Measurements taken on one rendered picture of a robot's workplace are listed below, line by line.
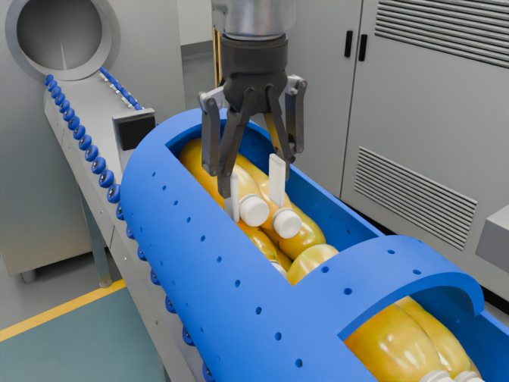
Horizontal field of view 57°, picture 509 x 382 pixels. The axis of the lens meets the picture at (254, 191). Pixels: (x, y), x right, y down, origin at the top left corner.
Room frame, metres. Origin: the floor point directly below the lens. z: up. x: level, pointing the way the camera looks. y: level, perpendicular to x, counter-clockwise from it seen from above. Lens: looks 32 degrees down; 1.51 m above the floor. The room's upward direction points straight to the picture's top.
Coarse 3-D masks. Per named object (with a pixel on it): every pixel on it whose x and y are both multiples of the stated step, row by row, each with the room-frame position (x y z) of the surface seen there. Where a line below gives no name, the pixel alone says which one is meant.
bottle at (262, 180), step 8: (240, 160) 0.69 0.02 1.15; (248, 160) 0.71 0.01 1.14; (248, 168) 0.66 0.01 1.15; (256, 168) 0.67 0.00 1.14; (256, 176) 0.64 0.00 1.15; (264, 176) 0.64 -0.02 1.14; (264, 184) 0.61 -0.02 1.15; (264, 192) 0.59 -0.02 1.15; (264, 200) 0.58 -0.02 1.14; (288, 200) 0.59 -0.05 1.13; (272, 208) 0.57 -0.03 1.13; (280, 208) 0.57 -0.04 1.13; (288, 208) 0.57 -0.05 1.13; (272, 216) 0.56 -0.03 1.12; (264, 224) 0.57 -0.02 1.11; (272, 224) 0.56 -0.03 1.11
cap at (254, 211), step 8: (248, 200) 0.53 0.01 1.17; (256, 200) 0.52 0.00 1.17; (240, 208) 0.52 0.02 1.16; (248, 208) 0.51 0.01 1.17; (256, 208) 0.52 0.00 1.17; (264, 208) 0.52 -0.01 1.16; (240, 216) 0.52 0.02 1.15; (248, 216) 0.51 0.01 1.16; (256, 216) 0.52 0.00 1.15; (264, 216) 0.52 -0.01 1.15; (248, 224) 0.51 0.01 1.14; (256, 224) 0.52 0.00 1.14
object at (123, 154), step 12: (120, 120) 1.03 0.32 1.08; (132, 120) 1.03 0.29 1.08; (144, 120) 1.04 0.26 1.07; (120, 132) 1.01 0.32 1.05; (132, 132) 1.02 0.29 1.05; (144, 132) 1.04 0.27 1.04; (120, 144) 1.02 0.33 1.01; (132, 144) 1.02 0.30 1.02; (120, 156) 1.02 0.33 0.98; (120, 168) 1.04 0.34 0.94
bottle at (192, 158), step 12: (192, 144) 0.67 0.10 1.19; (180, 156) 0.67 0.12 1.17; (192, 156) 0.64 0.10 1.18; (192, 168) 0.63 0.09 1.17; (240, 168) 0.59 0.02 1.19; (204, 180) 0.59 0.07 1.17; (216, 180) 0.57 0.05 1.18; (240, 180) 0.56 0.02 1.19; (252, 180) 0.57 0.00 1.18; (216, 192) 0.56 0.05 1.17; (240, 192) 0.54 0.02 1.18; (252, 192) 0.55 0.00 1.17; (240, 204) 0.53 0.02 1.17
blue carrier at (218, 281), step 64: (192, 128) 0.64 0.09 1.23; (256, 128) 0.69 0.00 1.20; (128, 192) 0.60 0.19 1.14; (192, 192) 0.50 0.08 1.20; (320, 192) 0.62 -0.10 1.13; (192, 256) 0.42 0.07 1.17; (256, 256) 0.37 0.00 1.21; (384, 256) 0.34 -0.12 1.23; (192, 320) 0.37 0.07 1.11; (256, 320) 0.31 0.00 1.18; (320, 320) 0.28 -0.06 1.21; (448, 320) 0.40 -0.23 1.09
